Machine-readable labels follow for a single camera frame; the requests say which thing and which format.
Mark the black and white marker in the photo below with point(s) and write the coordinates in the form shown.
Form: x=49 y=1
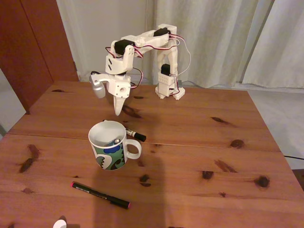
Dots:
x=136 y=135

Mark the teal pen with olive grip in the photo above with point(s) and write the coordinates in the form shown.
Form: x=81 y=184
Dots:
x=114 y=142

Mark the black fineliner with red end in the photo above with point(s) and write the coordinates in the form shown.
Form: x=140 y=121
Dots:
x=102 y=196

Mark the white mug green blue pattern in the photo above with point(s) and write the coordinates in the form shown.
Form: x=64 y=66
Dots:
x=108 y=152

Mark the brown wooden cabinet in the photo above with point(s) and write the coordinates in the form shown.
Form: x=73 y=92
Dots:
x=28 y=47

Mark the wide white curtain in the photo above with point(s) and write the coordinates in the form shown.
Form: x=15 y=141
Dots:
x=225 y=35

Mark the small white round object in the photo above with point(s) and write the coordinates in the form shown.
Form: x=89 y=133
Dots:
x=59 y=224

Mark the narrow white curtain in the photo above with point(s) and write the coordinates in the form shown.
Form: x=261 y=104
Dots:
x=282 y=47

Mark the silver camera box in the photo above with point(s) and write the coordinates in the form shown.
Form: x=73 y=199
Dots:
x=98 y=91

